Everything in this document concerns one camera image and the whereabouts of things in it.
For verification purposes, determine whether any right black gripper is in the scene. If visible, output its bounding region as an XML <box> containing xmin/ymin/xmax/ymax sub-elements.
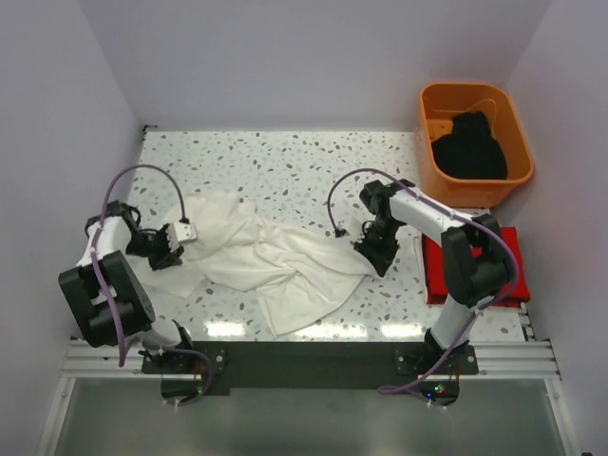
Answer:
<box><xmin>354</xmin><ymin>217</ymin><xmax>402</xmax><ymax>276</ymax></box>

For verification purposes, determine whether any purple cable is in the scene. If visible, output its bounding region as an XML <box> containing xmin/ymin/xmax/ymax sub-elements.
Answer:
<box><xmin>87</xmin><ymin>163</ymin><xmax>213</xmax><ymax>408</ymax></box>
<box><xmin>326</xmin><ymin>167</ymin><xmax>523</xmax><ymax>397</ymax></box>

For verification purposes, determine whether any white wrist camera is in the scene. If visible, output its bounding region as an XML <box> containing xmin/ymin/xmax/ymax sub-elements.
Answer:
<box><xmin>167</xmin><ymin>221</ymin><xmax>198</xmax><ymax>250</ymax></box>
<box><xmin>344</xmin><ymin>217</ymin><xmax>364</xmax><ymax>240</ymax></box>

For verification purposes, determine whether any orange plastic bin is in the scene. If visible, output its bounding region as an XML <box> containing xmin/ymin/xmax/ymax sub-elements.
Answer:
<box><xmin>416</xmin><ymin>82</ymin><xmax>535</xmax><ymax>208</ymax></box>

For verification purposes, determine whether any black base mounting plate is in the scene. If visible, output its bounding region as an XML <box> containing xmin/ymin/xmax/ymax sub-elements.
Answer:
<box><xmin>140</xmin><ymin>341</ymin><xmax>480</xmax><ymax>405</ymax></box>

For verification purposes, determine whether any black garment in bin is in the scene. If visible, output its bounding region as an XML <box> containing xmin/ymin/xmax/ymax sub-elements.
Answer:
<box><xmin>431</xmin><ymin>111</ymin><xmax>507</xmax><ymax>180</ymax></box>

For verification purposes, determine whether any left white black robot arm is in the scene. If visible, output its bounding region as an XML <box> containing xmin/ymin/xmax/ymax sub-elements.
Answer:
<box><xmin>58</xmin><ymin>200</ymin><xmax>197</xmax><ymax>372</ymax></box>

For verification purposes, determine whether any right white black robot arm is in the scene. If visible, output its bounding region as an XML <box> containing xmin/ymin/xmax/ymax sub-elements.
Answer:
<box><xmin>354</xmin><ymin>180</ymin><xmax>518</xmax><ymax>373</ymax></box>

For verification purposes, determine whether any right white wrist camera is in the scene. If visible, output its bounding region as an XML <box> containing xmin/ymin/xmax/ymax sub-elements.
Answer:
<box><xmin>344</xmin><ymin>217</ymin><xmax>364</xmax><ymax>240</ymax></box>

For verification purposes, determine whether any white t shirt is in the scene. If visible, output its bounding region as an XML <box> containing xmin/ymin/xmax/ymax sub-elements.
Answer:
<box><xmin>134</xmin><ymin>191</ymin><xmax>376</xmax><ymax>335</ymax></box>

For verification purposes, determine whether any folded red t shirt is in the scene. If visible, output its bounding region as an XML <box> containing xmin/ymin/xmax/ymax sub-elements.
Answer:
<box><xmin>421</xmin><ymin>226</ymin><xmax>530</xmax><ymax>308</ymax></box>

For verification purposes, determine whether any aluminium extrusion rail frame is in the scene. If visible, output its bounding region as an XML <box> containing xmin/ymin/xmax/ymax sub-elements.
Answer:
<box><xmin>36</xmin><ymin>304</ymin><xmax>581</xmax><ymax>455</ymax></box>

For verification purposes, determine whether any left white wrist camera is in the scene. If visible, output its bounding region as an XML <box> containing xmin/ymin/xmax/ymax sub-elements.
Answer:
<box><xmin>167</xmin><ymin>221</ymin><xmax>198</xmax><ymax>250</ymax></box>

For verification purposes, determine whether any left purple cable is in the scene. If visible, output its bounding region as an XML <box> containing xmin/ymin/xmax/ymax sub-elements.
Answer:
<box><xmin>87</xmin><ymin>163</ymin><xmax>213</xmax><ymax>408</ymax></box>

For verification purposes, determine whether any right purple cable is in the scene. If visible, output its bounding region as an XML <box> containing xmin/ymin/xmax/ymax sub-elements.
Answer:
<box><xmin>326</xmin><ymin>167</ymin><xmax>523</xmax><ymax>397</ymax></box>

